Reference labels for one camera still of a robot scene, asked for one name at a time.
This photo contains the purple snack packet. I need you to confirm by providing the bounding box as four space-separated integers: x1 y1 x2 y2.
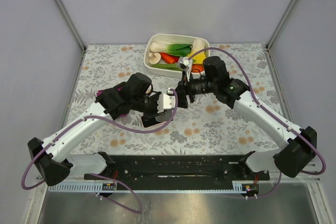
95 82 130 120

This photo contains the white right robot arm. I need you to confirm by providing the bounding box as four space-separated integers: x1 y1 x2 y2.
176 56 317 178

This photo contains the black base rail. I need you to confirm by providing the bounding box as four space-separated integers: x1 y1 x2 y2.
99 153 270 191

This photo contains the toy red chili pepper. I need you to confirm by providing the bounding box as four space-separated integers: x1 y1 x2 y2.
160 52 180 64

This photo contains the toy orange tomato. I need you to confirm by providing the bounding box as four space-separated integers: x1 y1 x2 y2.
191 64 204 73

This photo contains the toy bok choy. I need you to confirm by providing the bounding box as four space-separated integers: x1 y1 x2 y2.
150 42 192 57

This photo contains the toy mushroom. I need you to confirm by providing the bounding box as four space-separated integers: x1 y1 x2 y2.
148 52 161 65

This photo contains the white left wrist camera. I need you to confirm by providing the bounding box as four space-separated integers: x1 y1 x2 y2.
157 89 175 113

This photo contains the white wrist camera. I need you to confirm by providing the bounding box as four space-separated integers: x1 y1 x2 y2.
157 89 175 113
176 57 193 81

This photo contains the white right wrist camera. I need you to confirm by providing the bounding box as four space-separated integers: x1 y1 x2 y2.
176 57 193 81

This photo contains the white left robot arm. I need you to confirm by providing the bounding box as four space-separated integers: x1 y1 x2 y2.
28 73 178 186

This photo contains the toy napa cabbage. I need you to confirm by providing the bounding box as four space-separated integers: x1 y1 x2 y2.
187 38 208 65

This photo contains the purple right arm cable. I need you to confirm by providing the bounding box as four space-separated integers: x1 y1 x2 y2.
187 47 328 199

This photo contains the white rectangular food container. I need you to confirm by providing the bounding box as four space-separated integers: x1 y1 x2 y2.
143 34 210 78

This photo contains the toy green bean pod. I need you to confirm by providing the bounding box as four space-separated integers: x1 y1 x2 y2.
151 63 182 72

